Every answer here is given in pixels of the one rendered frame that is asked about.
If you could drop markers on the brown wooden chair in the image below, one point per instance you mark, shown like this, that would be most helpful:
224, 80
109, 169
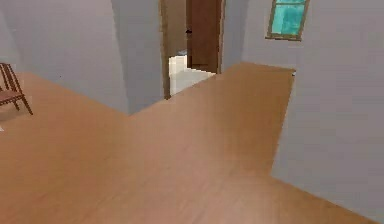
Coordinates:
10, 95

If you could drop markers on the brown wooden room door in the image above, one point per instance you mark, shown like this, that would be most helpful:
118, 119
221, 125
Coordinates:
204, 33

